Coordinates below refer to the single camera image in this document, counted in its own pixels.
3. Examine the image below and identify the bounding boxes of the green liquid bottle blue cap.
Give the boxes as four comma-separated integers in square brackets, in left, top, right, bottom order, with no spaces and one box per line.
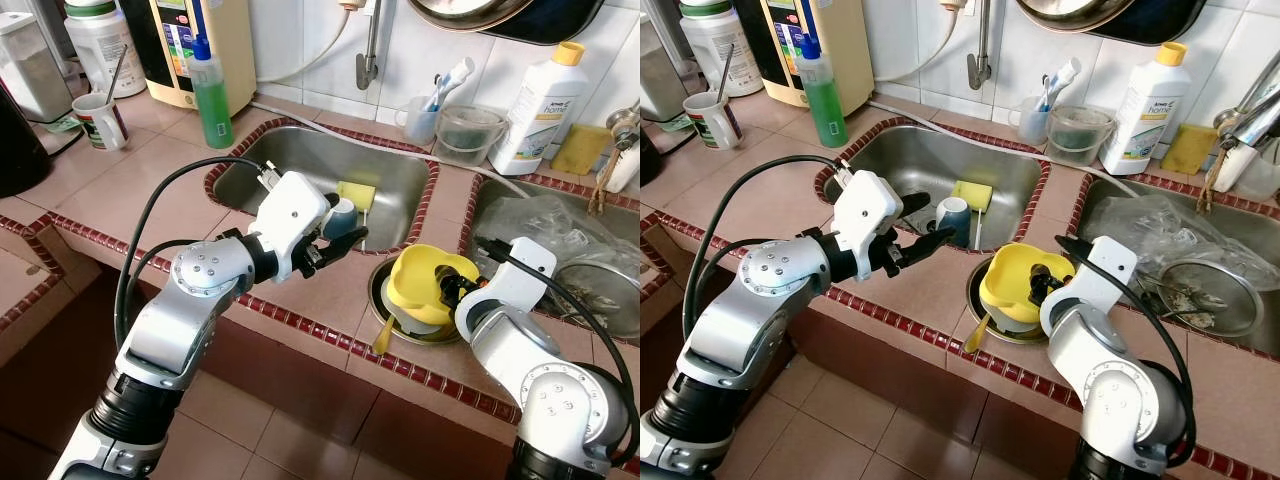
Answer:
[187,35,236,151]
[795,35,849,149]

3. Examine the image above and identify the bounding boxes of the hanging steel pan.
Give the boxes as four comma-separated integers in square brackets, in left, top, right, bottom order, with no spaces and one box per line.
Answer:
[405,0,606,46]
[1015,0,1206,46]

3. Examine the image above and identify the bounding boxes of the white printed mug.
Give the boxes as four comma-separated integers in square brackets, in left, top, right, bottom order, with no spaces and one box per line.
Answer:
[683,92,743,151]
[72,92,129,151]

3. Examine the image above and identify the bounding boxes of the white counter hose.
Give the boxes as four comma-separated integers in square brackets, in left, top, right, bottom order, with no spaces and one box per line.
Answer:
[865,100,1141,198]
[250,100,531,201]

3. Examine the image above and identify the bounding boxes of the clear container white lid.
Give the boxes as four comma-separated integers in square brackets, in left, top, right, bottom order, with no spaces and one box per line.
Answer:
[640,15,691,121]
[0,12,73,123]

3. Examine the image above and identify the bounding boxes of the white bottle green cap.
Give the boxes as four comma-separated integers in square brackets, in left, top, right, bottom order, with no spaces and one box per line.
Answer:
[605,145,641,196]
[1213,140,1271,196]

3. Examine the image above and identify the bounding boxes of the round steel strainer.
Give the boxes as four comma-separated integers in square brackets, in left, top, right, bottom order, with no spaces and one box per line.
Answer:
[1140,258,1266,339]
[545,255,641,339]

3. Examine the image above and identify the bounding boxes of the clear plastic bag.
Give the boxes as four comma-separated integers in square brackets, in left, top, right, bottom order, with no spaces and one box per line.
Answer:
[1090,195,1280,301]
[480,195,641,301]

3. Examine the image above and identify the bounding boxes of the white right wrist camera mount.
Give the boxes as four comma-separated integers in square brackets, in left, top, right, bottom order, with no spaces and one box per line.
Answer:
[1062,235,1139,316]
[480,237,558,311]

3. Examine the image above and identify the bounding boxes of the clear toothbrush cup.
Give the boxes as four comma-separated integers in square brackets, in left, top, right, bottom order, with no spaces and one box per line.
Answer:
[1008,95,1053,144]
[395,95,441,146]

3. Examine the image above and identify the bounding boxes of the steel spoon in mug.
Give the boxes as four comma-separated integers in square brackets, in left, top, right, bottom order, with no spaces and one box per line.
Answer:
[103,45,129,106]
[715,45,736,106]

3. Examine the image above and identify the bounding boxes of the teal ceramic mug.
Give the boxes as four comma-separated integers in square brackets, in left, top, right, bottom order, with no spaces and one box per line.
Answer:
[935,196,971,249]
[322,197,361,241]

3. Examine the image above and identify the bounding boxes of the flat yellow scouring pad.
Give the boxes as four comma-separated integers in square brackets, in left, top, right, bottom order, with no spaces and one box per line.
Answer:
[550,123,611,178]
[1160,123,1219,176]

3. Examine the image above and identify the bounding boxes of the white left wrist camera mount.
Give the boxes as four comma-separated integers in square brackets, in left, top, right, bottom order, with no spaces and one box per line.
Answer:
[832,170,904,283]
[252,170,333,283]

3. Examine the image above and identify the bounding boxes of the short black left arm cable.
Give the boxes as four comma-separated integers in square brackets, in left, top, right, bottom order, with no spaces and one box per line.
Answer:
[120,238,201,321]
[690,238,771,311]

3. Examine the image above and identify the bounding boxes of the stainless steel bowl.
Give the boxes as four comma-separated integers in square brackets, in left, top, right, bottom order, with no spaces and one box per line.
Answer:
[965,255,1051,346]
[367,255,466,346]

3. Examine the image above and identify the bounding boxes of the white detergent bottle yellow cap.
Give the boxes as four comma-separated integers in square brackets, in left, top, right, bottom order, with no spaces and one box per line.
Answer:
[1098,42,1193,178]
[488,42,589,178]

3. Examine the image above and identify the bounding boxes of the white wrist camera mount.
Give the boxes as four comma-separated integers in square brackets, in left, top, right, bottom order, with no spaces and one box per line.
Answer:
[832,170,904,283]
[1062,235,1139,316]
[252,170,333,283]
[480,237,558,311]

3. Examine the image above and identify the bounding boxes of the black kettle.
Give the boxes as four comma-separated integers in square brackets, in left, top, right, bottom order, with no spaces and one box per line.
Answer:
[0,80,51,198]

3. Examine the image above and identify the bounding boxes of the chrome kitchen faucet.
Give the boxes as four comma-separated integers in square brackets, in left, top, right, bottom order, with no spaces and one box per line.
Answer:
[590,100,641,216]
[1195,50,1280,216]

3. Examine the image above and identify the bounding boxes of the thick yellow sponge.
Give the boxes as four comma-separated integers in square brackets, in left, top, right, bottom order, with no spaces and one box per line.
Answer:
[950,180,996,213]
[335,180,379,213]

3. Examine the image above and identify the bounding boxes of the curved white ionizer hose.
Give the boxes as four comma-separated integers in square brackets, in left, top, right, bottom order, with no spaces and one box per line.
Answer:
[255,10,356,86]
[870,10,961,81]

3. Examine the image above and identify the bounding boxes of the yellow plastic bowl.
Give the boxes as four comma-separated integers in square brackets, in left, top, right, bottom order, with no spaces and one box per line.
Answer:
[978,243,1076,326]
[385,243,481,326]

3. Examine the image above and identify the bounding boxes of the grey wall tap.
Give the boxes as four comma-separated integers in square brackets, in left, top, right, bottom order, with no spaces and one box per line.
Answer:
[338,0,386,91]
[940,0,996,91]

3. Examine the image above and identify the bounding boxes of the white jar green lid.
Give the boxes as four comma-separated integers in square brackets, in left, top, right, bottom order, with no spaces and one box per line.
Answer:
[678,0,766,98]
[63,0,146,99]

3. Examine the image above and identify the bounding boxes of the beige water ionizer appliance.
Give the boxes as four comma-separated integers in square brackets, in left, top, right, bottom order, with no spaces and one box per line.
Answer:
[120,0,257,119]
[735,0,876,116]

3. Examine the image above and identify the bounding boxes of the cluttered steel sink basin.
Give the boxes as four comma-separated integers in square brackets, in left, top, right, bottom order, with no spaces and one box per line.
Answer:
[1070,172,1280,361]
[460,172,641,346]

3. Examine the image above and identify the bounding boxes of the long black left arm cable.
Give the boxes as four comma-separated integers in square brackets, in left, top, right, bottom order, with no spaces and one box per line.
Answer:
[113,155,279,351]
[683,155,851,341]

